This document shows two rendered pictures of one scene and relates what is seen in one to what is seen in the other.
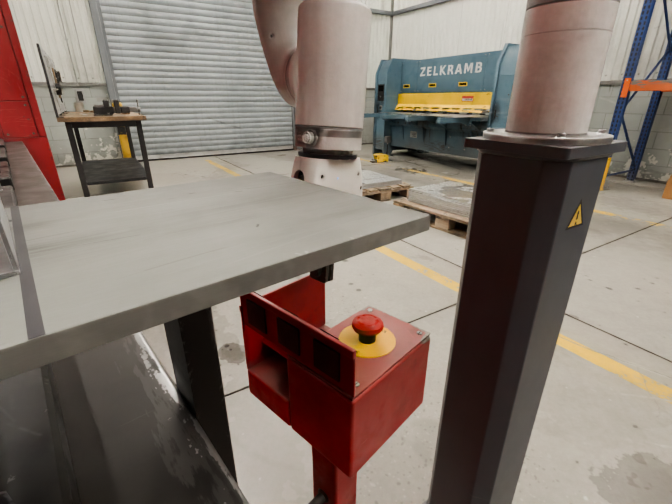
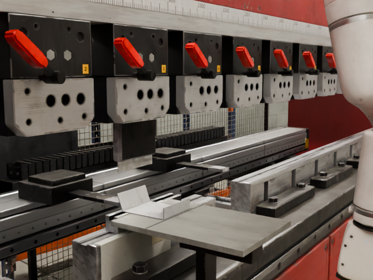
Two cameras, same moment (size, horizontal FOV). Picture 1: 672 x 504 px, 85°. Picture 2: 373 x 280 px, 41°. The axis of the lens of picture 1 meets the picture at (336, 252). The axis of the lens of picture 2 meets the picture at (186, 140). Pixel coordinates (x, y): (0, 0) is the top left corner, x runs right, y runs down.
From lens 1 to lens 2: 74 cm
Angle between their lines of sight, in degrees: 73
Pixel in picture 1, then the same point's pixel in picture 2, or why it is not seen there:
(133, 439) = not seen: outside the picture
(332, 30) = (364, 151)
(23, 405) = (172, 259)
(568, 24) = not seen: outside the picture
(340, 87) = (365, 184)
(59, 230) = (188, 214)
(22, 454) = (160, 265)
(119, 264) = (173, 225)
